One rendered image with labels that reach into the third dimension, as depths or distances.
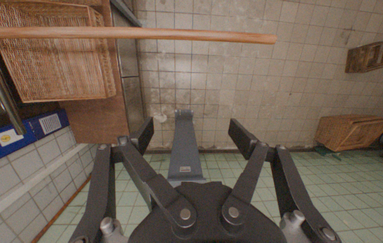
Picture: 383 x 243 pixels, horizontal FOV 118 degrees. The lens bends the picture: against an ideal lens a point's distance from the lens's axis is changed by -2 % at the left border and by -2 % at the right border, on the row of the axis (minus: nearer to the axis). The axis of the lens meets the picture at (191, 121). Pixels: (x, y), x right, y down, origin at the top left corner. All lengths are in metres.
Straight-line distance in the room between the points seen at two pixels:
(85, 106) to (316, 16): 2.65
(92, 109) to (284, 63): 2.21
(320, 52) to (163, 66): 2.01
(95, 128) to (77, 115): 0.18
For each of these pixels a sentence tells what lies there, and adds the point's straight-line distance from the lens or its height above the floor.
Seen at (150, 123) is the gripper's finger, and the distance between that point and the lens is 0.19.
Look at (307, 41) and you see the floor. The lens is 2.30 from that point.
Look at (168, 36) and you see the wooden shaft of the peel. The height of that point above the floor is 1.20.
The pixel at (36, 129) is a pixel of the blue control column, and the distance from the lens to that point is 1.37.
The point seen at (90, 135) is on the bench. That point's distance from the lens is 1.49.
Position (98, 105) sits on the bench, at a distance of 1.33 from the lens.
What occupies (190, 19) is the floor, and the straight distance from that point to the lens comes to 1.75.
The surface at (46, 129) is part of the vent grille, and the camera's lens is 1.41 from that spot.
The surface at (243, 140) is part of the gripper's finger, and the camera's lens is 0.18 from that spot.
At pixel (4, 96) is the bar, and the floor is 1.17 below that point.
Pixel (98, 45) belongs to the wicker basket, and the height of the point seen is 0.70.
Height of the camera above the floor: 1.66
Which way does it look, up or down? 68 degrees down
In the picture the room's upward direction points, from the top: 170 degrees clockwise
